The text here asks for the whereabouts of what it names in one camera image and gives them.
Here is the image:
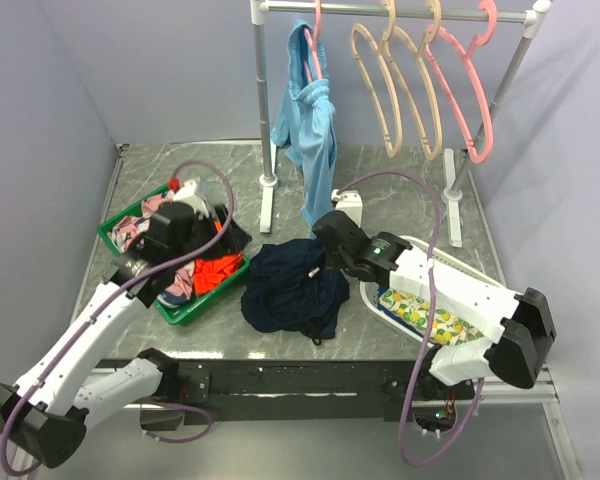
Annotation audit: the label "navy blue shorts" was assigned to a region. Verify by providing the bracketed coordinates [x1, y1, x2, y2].
[241, 239, 350, 346]

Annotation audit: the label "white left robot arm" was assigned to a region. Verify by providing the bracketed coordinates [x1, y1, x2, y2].
[0, 201, 237, 478]

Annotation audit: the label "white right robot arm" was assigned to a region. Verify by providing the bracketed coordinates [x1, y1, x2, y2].
[312, 211, 556, 389]

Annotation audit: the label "light blue shorts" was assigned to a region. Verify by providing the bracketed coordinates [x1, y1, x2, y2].
[270, 19, 337, 225]

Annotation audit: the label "pink empty hanger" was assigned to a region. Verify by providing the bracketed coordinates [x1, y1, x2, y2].
[423, 0, 499, 165]

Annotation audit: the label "beige hanger left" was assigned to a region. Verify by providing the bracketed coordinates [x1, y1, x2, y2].
[350, 0, 404, 159]

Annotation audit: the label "beige hanger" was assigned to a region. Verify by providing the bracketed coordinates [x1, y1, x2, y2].
[382, 0, 443, 162]
[350, 0, 404, 159]

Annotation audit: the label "pink hanger holding shorts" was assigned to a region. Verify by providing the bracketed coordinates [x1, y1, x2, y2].
[302, 0, 325, 83]

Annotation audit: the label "beige hanger right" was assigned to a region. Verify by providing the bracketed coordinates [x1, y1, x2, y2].
[382, 0, 443, 162]

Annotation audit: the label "orange garment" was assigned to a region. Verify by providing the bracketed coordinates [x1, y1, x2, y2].
[192, 253, 243, 296]

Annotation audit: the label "pink patterned garment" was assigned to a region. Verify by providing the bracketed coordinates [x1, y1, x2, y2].
[109, 190, 196, 309]

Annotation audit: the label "green plastic tray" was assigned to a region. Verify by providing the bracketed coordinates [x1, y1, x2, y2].
[97, 184, 250, 326]

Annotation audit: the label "white plastic laundry basket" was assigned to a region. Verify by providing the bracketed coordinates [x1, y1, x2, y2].
[360, 236, 519, 346]

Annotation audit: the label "lemon print garment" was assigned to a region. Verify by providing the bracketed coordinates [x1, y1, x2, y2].
[378, 287, 486, 347]

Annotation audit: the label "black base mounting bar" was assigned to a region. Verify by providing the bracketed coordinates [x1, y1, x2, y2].
[119, 357, 476, 434]

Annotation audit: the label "metal clothes rack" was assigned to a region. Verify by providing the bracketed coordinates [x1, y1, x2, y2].
[250, 1, 552, 248]

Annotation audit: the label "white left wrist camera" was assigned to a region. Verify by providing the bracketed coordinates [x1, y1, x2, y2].
[167, 177, 210, 218]

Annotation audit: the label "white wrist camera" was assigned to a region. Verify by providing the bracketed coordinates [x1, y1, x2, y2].
[331, 189, 363, 227]
[167, 177, 210, 218]

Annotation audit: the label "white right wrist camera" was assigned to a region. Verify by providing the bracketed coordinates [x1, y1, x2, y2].
[331, 189, 363, 227]

